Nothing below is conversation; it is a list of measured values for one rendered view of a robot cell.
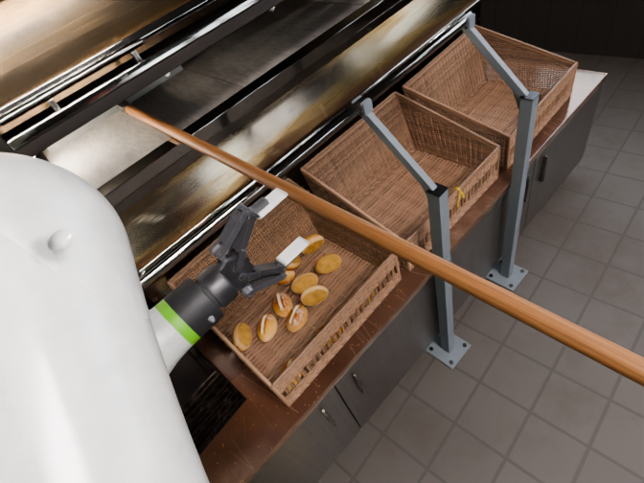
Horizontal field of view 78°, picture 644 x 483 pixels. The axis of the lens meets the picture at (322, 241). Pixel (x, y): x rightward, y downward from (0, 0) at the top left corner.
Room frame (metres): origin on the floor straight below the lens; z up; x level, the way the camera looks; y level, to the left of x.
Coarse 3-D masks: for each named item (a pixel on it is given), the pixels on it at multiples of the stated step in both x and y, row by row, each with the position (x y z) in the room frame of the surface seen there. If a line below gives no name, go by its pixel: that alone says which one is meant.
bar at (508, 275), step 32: (448, 32) 1.10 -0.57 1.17; (416, 64) 1.02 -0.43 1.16; (384, 128) 0.88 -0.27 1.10; (288, 160) 0.80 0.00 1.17; (256, 192) 0.74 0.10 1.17; (512, 192) 0.96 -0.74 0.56; (448, 224) 0.73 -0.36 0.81; (512, 224) 0.95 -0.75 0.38; (448, 256) 0.73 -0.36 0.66; (512, 256) 0.94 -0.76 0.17; (448, 288) 0.72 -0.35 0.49; (512, 288) 0.88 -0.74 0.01; (448, 320) 0.72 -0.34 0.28; (448, 352) 0.71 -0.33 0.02
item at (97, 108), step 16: (272, 0) 1.11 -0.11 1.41; (240, 16) 1.06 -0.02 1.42; (256, 16) 1.08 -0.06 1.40; (224, 32) 1.04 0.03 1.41; (192, 48) 0.99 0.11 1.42; (160, 64) 0.96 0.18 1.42; (176, 64) 0.97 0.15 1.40; (144, 80) 0.93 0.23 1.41; (112, 96) 0.90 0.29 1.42; (128, 96) 0.91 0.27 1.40; (80, 112) 0.86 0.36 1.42; (96, 112) 0.87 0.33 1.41; (64, 128) 0.84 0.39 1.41; (32, 144) 0.81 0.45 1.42; (48, 144) 0.82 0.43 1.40
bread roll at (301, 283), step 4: (300, 276) 0.89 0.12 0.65; (304, 276) 0.89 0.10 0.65; (308, 276) 0.88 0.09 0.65; (312, 276) 0.88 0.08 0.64; (316, 276) 0.88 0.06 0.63; (296, 280) 0.88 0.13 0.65; (300, 280) 0.88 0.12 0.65; (304, 280) 0.88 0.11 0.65; (308, 280) 0.87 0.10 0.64; (312, 280) 0.87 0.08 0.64; (316, 280) 0.87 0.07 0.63; (292, 284) 0.88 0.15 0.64; (296, 284) 0.87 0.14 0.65; (300, 284) 0.87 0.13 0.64; (304, 284) 0.87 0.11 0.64; (308, 284) 0.86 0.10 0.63; (312, 284) 0.86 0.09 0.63; (316, 284) 0.86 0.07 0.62; (292, 288) 0.87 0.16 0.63; (296, 288) 0.86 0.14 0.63; (300, 288) 0.86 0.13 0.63; (304, 288) 0.86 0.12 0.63; (296, 292) 0.86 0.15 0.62; (300, 292) 0.85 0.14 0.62
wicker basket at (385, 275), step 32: (288, 224) 1.10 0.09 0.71; (320, 224) 1.09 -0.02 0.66; (256, 256) 1.01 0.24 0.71; (320, 256) 1.00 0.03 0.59; (352, 256) 0.94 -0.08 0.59; (384, 256) 0.81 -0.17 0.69; (288, 288) 0.91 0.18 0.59; (352, 288) 0.80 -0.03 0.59; (384, 288) 0.73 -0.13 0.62; (224, 320) 0.87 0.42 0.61; (256, 320) 0.84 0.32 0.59; (320, 320) 0.73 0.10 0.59; (256, 352) 0.71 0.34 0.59; (288, 352) 0.67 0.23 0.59; (320, 352) 0.63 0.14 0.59; (288, 384) 0.52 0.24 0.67
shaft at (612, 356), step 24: (144, 120) 1.26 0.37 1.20; (192, 144) 1.00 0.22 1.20; (240, 168) 0.80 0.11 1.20; (288, 192) 0.65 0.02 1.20; (336, 216) 0.53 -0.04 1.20; (384, 240) 0.43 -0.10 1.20; (432, 264) 0.35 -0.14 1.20; (480, 288) 0.28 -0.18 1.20; (504, 288) 0.27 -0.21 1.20; (504, 312) 0.24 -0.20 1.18; (528, 312) 0.22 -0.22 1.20; (552, 312) 0.21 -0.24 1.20; (552, 336) 0.19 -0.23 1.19; (576, 336) 0.17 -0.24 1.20; (600, 336) 0.16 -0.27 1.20; (600, 360) 0.14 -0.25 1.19; (624, 360) 0.13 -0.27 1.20
